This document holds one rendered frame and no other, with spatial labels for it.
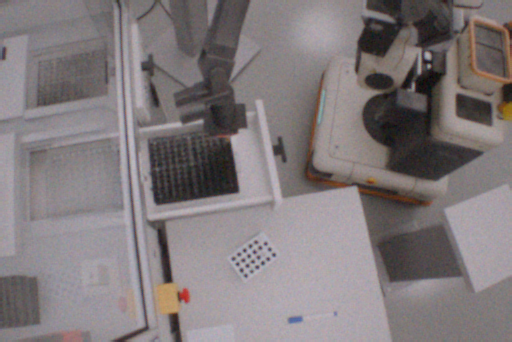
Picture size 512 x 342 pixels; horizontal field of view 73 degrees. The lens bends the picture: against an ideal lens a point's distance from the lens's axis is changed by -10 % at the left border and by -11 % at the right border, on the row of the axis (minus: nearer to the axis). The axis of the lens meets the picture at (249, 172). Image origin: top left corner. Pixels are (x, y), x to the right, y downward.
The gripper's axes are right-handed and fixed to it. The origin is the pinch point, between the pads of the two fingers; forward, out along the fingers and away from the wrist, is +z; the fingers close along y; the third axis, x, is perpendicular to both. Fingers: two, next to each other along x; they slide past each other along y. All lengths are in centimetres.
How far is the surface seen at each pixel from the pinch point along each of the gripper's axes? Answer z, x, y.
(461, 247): 25, -34, 68
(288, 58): 92, 88, 35
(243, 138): 11.4, 3.5, 4.0
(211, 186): 5.2, -11.8, -5.6
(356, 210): 22.0, -18.7, 35.2
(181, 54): 85, 93, -24
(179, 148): 7.0, 0.6, -13.6
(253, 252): 20.4, -27.6, 3.4
